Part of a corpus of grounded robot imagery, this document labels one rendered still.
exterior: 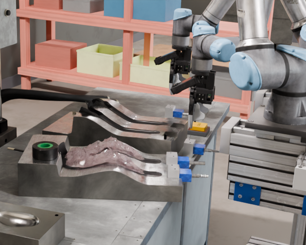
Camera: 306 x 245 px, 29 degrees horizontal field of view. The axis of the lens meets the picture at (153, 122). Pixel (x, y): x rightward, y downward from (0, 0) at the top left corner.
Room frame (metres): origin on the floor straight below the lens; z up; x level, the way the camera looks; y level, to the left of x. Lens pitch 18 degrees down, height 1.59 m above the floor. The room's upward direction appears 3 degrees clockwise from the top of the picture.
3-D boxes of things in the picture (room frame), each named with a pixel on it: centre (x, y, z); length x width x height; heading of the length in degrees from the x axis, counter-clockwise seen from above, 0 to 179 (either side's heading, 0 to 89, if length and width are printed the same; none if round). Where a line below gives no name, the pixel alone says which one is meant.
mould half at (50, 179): (1.76, 0.15, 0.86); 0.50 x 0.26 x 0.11; 91
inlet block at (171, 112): (2.47, -0.12, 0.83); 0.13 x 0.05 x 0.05; 76
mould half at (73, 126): (2.13, 0.14, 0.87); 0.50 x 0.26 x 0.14; 74
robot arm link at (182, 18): (2.48, -0.10, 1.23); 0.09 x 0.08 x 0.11; 80
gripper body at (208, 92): (2.04, -0.17, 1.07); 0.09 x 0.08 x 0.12; 77
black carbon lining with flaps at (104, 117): (2.11, 0.13, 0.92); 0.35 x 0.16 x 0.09; 74
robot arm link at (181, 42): (2.48, -0.10, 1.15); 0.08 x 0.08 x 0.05
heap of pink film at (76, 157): (1.77, 0.15, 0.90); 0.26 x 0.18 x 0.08; 91
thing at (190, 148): (2.04, -0.19, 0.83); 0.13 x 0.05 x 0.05; 77
